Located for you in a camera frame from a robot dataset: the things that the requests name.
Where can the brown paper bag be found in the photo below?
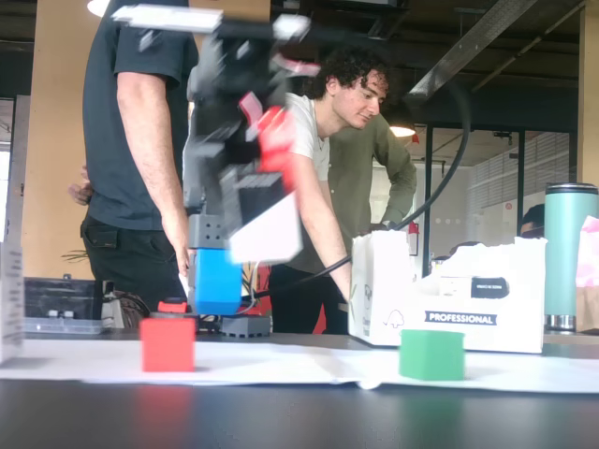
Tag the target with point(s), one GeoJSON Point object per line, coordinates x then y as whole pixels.
{"type": "Point", "coordinates": [587, 308]}

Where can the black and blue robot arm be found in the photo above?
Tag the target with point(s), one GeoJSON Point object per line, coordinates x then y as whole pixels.
{"type": "Point", "coordinates": [217, 280]}

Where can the round white ceiling lamp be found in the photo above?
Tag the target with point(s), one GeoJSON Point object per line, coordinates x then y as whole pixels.
{"type": "Point", "coordinates": [97, 5]}

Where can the white box with print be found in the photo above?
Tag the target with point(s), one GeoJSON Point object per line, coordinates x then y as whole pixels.
{"type": "Point", "coordinates": [10, 304]}

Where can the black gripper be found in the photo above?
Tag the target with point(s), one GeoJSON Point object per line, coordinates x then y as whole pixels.
{"type": "Point", "coordinates": [276, 145]}

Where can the black case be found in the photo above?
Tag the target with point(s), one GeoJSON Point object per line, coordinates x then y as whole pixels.
{"type": "Point", "coordinates": [56, 292]}

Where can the white cardboard box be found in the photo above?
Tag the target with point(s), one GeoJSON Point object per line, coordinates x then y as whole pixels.
{"type": "Point", "coordinates": [379, 280]}

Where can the clear plastic tray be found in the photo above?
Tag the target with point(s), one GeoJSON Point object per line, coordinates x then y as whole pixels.
{"type": "Point", "coordinates": [61, 326]}

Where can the red table clamp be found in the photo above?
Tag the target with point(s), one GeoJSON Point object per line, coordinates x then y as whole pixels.
{"type": "Point", "coordinates": [172, 307]}

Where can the man in olive shirt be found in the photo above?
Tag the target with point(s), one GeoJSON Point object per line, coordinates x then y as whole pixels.
{"type": "Point", "coordinates": [374, 178]}

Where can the wrist camera on white bar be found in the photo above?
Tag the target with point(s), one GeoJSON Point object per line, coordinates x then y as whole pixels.
{"type": "Point", "coordinates": [168, 16]}

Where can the teal thermos bottle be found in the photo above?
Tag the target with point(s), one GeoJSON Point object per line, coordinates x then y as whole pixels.
{"type": "Point", "coordinates": [566, 243]}

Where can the orange banner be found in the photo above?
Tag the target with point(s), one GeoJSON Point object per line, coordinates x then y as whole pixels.
{"type": "Point", "coordinates": [263, 299]}

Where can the seated person with dark hair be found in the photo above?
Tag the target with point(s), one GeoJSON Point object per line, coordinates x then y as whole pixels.
{"type": "Point", "coordinates": [533, 220]}

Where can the grey metal ceiling beam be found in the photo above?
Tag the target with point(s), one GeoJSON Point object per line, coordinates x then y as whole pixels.
{"type": "Point", "coordinates": [468, 47]}

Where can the green cube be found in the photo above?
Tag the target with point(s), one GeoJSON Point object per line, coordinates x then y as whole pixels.
{"type": "Point", "coordinates": [430, 355]}

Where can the white paper sheet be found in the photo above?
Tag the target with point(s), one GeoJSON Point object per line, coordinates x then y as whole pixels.
{"type": "Point", "coordinates": [290, 365]}

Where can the man in dark teal t-shirt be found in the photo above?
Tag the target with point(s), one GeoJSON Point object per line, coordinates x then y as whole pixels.
{"type": "Point", "coordinates": [121, 140]}

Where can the green potted plant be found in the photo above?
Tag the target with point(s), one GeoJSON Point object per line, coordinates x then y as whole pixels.
{"type": "Point", "coordinates": [75, 256]}

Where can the orange pendant lamp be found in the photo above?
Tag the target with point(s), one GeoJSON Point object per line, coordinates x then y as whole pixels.
{"type": "Point", "coordinates": [402, 131]}

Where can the man in white t-shirt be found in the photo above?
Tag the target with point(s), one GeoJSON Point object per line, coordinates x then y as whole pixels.
{"type": "Point", "coordinates": [304, 140]}

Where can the pink bag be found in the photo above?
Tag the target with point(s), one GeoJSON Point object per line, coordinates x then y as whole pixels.
{"type": "Point", "coordinates": [588, 252]}

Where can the red cube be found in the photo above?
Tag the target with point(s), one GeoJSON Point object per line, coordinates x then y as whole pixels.
{"type": "Point", "coordinates": [167, 346]}

